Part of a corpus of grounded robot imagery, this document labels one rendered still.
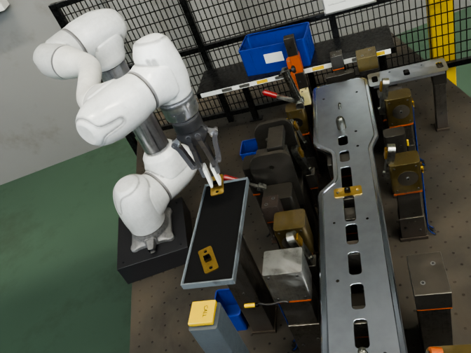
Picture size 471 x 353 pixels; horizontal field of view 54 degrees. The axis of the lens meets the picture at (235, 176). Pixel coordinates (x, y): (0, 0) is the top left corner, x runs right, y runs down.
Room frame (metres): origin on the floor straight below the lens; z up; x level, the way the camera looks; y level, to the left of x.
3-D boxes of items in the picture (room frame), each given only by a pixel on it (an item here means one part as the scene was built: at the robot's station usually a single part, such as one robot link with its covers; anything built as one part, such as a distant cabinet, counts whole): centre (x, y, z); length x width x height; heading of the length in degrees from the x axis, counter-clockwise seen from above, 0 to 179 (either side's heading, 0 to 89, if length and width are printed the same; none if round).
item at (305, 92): (1.58, -0.38, 0.88); 0.04 x 0.04 x 0.37; 68
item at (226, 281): (0.94, 0.10, 1.16); 0.37 x 0.14 x 0.02; 158
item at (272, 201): (1.02, -0.06, 0.90); 0.05 x 0.05 x 0.40; 68
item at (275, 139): (1.20, -0.14, 0.95); 0.18 x 0.13 x 0.49; 158
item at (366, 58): (1.67, -0.69, 0.88); 0.08 x 0.08 x 0.36; 68
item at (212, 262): (0.84, 0.15, 1.17); 0.08 x 0.04 x 0.01; 2
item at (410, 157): (1.02, -0.50, 0.87); 0.12 x 0.07 x 0.35; 68
